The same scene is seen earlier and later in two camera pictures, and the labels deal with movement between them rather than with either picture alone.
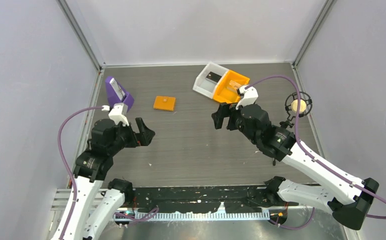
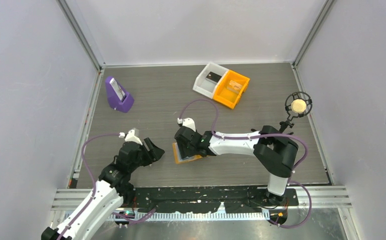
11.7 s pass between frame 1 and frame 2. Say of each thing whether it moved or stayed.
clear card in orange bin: stayed
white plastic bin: stayed
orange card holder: moved
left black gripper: moved
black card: stayed
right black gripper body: moved
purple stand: stayed
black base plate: stayed
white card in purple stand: stayed
